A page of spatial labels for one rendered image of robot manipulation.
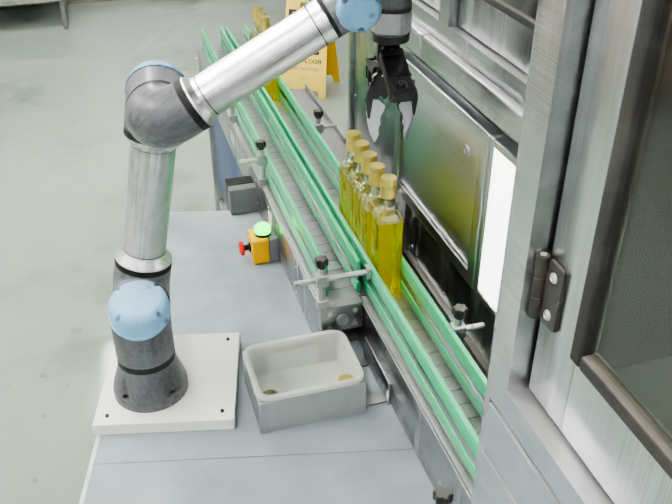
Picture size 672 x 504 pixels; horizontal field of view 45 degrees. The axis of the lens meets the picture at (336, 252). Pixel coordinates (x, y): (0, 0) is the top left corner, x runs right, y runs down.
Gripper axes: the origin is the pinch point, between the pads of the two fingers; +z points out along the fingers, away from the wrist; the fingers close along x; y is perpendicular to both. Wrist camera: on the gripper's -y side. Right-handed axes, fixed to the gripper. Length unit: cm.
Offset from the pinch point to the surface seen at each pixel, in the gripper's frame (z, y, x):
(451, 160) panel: 5.9, -1.5, -12.7
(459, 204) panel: 13.3, -6.9, -13.2
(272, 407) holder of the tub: 44, -25, 29
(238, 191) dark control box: 41, 63, 26
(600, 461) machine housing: -18, -104, 12
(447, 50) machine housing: -14.3, 6.7, -13.1
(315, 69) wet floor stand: 100, 335, -45
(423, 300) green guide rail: 30.8, -14.0, -4.4
